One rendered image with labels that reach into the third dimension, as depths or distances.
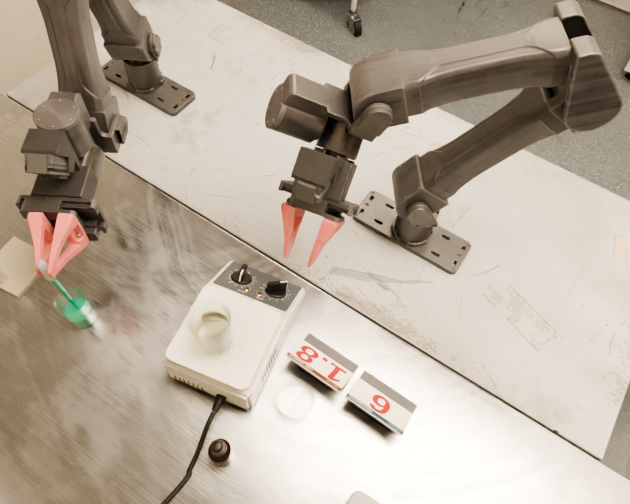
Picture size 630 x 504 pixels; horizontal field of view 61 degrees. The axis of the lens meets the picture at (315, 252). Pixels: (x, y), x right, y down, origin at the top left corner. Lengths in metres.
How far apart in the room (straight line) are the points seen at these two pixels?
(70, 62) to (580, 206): 0.87
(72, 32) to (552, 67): 0.59
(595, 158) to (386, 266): 1.79
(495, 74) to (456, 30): 2.29
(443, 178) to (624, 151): 1.95
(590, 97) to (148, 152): 0.72
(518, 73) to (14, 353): 0.77
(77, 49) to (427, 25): 2.30
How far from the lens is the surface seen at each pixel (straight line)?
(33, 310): 0.91
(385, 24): 2.88
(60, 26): 0.81
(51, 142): 0.73
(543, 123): 0.73
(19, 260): 0.96
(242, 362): 0.71
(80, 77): 0.83
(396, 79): 0.64
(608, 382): 0.93
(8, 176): 1.08
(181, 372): 0.74
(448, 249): 0.92
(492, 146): 0.75
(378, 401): 0.78
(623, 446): 1.99
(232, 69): 1.17
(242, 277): 0.79
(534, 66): 0.66
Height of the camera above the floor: 1.66
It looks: 59 degrees down
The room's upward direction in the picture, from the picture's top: 6 degrees clockwise
